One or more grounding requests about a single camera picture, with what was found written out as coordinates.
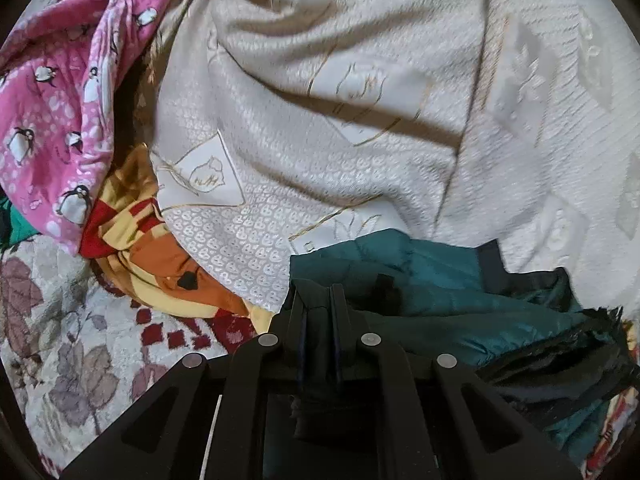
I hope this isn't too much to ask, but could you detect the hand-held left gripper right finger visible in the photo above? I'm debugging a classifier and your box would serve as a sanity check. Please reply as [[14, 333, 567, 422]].
[[329, 283, 583, 480]]

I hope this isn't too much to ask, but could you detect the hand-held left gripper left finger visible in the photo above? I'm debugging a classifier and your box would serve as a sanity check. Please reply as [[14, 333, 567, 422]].
[[60, 284, 308, 480]]

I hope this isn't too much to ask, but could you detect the green quilted puffer jacket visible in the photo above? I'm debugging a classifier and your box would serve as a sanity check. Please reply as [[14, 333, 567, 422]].
[[262, 229, 637, 480]]

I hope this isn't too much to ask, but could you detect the orange yellow red cloth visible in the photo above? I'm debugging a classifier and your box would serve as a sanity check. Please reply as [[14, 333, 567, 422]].
[[80, 144, 281, 332]]

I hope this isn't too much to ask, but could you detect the floral leaf pattern blanket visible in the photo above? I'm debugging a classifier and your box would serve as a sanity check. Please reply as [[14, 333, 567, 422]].
[[0, 232, 262, 476]]

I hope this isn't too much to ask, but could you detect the cream embossed bedspread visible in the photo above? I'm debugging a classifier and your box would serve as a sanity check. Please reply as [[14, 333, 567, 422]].
[[135, 0, 640, 322]]

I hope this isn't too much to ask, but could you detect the bright green cloth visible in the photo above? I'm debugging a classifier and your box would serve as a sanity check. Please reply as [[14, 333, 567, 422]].
[[0, 195, 45, 252]]

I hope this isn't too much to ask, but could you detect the red yellow patterned cloth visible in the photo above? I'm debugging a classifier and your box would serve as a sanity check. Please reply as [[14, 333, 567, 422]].
[[580, 310, 640, 480]]

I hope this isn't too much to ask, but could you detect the pink penguin print cloth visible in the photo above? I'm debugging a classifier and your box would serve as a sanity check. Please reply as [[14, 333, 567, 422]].
[[0, 0, 197, 257]]

